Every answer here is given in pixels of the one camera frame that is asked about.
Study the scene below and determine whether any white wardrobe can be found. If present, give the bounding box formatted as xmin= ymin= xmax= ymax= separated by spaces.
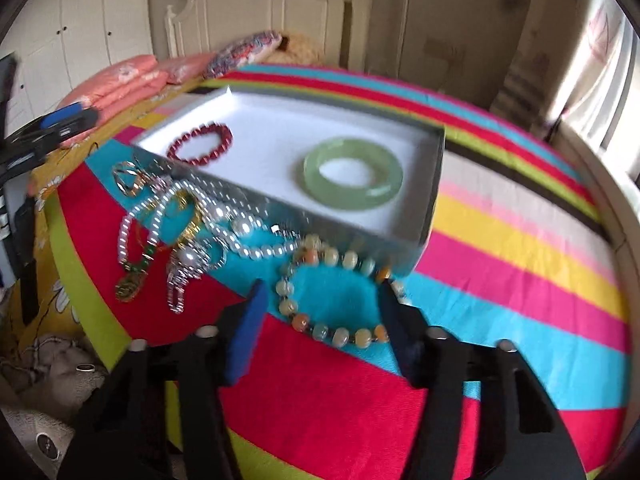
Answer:
xmin=1 ymin=0 xmax=153 ymax=134

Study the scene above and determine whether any white pearl necklace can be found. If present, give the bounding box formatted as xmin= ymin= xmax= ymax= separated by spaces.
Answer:
xmin=117 ymin=178 xmax=302 ymax=266

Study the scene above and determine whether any grey jewelry box lid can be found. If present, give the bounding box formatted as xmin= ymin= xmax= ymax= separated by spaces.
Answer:
xmin=132 ymin=84 xmax=445 ymax=275

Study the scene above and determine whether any patterned window curtain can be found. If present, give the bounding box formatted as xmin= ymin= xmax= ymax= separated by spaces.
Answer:
xmin=490 ymin=0 xmax=634 ymax=139

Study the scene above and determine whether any white wooden headboard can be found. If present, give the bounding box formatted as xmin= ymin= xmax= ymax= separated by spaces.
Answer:
xmin=165 ymin=0 xmax=372 ymax=72

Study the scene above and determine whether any pastel stone bead bracelet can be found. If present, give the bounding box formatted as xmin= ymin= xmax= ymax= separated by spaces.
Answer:
xmin=274 ymin=233 xmax=412 ymax=350

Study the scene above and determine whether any pink pillow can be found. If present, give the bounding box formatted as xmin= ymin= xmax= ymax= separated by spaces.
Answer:
xmin=156 ymin=52 xmax=215 ymax=84

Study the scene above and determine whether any dark red bead bracelet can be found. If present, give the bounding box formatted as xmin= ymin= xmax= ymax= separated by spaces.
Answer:
xmin=166 ymin=121 xmax=234 ymax=168

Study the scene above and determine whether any gold bangle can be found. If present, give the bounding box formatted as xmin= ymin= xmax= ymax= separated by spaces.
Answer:
xmin=160 ymin=191 xmax=203 ymax=247

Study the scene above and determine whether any silver ring pair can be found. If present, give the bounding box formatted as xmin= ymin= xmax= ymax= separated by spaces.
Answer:
xmin=112 ymin=160 xmax=151 ymax=198

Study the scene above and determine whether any patterned round cushion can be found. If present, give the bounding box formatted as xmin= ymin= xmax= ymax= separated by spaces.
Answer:
xmin=203 ymin=30 xmax=283 ymax=79

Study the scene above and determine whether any wall power socket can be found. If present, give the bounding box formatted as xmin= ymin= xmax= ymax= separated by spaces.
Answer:
xmin=423 ymin=37 xmax=465 ymax=67

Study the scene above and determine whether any folded pink quilt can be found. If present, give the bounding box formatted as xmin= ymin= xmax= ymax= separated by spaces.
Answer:
xmin=58 ymin=54 xmax=169 ymax=148

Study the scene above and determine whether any colourful striped bed cover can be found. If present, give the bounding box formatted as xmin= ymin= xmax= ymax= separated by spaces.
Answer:
xmin=44 ymin=63 xmax=633 ymax=480

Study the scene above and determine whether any green bead pendant necklace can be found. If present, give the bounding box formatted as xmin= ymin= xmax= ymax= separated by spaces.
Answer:
xmin=114 ymin=238 xmax=158 ymax=304

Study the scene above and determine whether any green jade bangle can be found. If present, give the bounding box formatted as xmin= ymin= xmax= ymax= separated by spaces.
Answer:
xmin=303 ymin=138 xmax=404 ymax=210

